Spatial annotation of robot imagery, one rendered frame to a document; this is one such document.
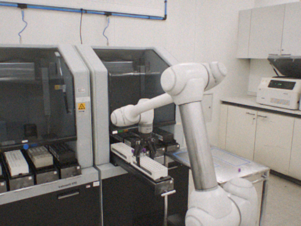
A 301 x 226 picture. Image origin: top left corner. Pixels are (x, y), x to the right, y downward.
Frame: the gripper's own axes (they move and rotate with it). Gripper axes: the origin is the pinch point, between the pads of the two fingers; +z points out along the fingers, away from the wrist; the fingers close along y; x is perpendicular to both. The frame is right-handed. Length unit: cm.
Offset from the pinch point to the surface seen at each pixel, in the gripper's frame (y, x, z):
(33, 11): -33, 149, -108
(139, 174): -6.8, -3.9, 5.9
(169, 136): 46, 37, 0
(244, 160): 66, -27, 4
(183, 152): 39.3, 8.1, 3.8
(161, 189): -2.0, -21.7, 9.9
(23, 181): -70, 29, 8
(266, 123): 229, 68, 19
